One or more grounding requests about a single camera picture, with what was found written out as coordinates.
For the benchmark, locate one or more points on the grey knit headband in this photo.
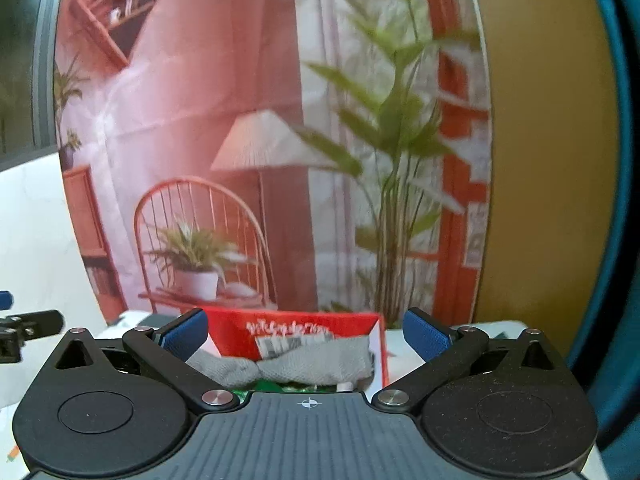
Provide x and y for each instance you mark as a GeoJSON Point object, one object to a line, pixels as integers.
{"type": "Point", "coordinates": [310, 365]}

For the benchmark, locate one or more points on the bear print tablecloth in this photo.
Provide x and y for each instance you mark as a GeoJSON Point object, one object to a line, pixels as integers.
{"type": "Point", "coordinates": [395, 345]}

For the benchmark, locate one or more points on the blue curtain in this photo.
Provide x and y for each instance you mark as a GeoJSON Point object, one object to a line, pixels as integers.
{"type": "Point", "coordinates": [620, 160]}

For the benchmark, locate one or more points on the grey window frame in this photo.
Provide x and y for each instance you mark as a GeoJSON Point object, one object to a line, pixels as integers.
{"type": "Point", "coordinates": [45, 60]}

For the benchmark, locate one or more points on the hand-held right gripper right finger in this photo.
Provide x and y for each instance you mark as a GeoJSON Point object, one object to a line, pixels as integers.
{"type": "Point", "coordinates": [425, 332]}

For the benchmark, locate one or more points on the green tassel ornament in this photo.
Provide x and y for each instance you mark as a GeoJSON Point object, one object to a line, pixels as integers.
{"type": "Point", "coordinates": [267, 386]}

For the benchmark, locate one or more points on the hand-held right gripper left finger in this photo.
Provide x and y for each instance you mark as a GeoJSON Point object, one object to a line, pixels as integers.
{"type": "Point", "coordinates": [185, 332]}

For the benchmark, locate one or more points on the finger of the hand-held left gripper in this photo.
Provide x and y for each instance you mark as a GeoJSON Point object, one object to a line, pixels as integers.
{"type": "Point", "coordinates": [4, 300]}
{"type": "Point", "coordinates": [40, 321]}

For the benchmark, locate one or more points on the red strawberry print box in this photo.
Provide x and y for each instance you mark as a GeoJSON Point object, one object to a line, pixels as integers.
{"type": "Point", "coordinates": [360, 325]}

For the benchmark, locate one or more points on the printed room scene backdrop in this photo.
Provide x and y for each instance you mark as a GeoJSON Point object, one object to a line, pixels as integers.
{"type": "Point", "coordinates": [200, 110]}

